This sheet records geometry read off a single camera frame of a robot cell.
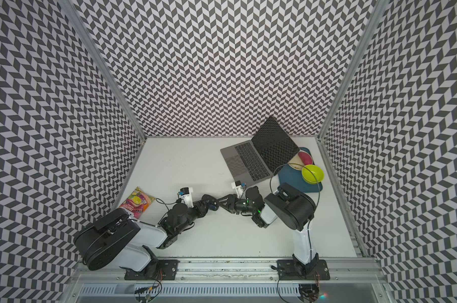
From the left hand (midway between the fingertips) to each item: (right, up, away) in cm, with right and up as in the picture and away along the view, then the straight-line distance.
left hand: (211, 202), depth 87 cm
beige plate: (+45, +18, +19) cm, 52 cm away
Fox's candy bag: (-35, -1, +2) cm, 36 cm away
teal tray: (+40, +11, +15) cm, 44 cm away
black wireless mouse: (+1, -2, 0) cm, 2 cm away
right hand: (+3, -1, -2) cm, 4 cm away
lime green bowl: (+52, +12, +13) cm, 55 cm away
